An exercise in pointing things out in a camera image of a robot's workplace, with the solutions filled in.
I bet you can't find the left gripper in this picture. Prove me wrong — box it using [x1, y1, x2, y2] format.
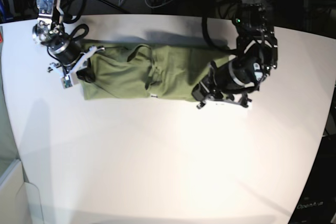
[192, 61, 254, 109]

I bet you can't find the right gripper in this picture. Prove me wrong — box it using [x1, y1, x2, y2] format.
[47, 46, 105, 83]

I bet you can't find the green T-shirt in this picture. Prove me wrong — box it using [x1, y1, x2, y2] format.
[81, 40, 229, 102]

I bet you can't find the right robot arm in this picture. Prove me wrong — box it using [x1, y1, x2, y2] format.
[32, 0, 104, 88]

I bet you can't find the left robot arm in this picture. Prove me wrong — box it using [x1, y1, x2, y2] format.
[192, 0, 278, 109]

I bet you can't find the white bin at left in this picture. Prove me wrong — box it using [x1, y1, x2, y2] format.
[1, 159, 44, 223]

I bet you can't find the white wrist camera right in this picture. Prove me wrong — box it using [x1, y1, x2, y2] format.
[60, 75, 79, 89]

